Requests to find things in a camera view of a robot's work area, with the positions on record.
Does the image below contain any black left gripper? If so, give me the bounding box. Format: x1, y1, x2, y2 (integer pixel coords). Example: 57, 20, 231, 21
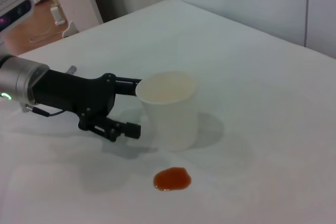
31, 69, 144, 143

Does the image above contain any white paper cup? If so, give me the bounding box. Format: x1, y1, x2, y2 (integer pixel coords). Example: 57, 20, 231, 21
135, 70, 199, 152

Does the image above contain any brown water stain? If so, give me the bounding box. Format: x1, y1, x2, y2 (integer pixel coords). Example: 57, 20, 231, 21
153, 166, 192, 191

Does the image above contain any white curved floor object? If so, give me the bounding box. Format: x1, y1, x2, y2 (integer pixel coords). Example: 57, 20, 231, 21
64, 20, 80, 38

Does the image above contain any white box on floor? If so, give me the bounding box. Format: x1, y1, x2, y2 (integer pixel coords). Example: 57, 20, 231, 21
50, 6, 66, 26

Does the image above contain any left gripper cable with plugs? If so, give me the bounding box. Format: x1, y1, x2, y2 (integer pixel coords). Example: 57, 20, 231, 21
22, 65, 77, 117

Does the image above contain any white floor cable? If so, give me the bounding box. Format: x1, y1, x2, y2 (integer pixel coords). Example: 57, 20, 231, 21
29, 26, 57, 43

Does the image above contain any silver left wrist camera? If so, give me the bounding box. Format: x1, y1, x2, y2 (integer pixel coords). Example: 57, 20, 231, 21
0, 0, 35, 34

